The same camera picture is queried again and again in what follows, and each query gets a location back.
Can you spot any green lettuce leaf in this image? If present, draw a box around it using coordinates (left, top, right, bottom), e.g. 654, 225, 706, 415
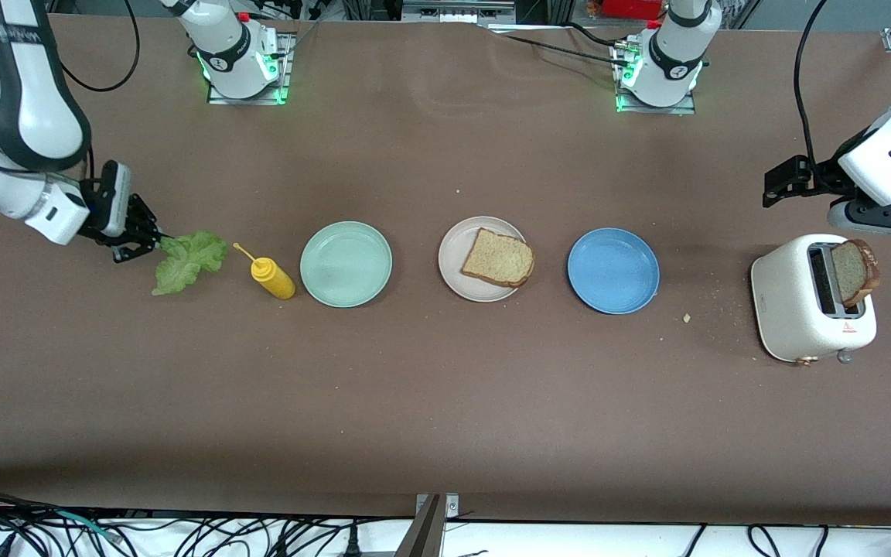
152, 230, 228, 296

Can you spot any yellow squeeze bottle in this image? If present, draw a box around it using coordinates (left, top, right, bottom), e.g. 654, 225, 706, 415
233, 242, 296, 301

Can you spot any light brown bread slice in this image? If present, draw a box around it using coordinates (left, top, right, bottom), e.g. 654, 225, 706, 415
461, 228, 535, 289

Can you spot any blue plate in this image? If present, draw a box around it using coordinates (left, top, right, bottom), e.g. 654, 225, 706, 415
567, 227, 661, 315

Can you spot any mint green plate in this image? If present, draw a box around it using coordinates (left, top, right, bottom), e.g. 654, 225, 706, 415
300, 222, 394, 309

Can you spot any beige plate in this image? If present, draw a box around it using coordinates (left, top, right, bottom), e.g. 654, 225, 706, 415
439, 216, 531, 302

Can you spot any dark crust bread slice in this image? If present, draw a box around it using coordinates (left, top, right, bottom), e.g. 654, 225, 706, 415
832, 239, 882, 307

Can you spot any white toaster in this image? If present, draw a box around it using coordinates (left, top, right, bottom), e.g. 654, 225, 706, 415
751, 234, 878, 366

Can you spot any red box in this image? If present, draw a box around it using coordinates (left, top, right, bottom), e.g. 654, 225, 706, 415
600, 0, 663, 20

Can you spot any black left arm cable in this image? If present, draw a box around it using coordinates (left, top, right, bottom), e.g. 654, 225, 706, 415
792, 0, 831, 171

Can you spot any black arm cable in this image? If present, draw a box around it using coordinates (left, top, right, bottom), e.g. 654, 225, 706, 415
59, 0, 142, 93
792, 0, 831, 171

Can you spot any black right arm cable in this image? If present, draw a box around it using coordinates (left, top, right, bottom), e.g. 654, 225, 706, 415
59, 0, 142, 93

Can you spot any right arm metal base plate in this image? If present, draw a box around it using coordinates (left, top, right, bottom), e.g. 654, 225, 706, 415
206, 31, 293, 106

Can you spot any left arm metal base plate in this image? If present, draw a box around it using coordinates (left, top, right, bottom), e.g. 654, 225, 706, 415
614, 43, 698, 115

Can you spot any black cable on table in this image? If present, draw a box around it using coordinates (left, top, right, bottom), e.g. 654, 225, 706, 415
484, 22, 632, 67

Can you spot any teal cable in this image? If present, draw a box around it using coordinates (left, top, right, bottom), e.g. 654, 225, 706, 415
55, 509, 118, 540

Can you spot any aluminium frame profile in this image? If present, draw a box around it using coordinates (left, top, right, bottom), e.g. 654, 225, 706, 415
403, 0, 516, 24

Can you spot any metal table edge bracket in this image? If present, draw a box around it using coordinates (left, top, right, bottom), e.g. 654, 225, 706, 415
395, 494, 460, 557

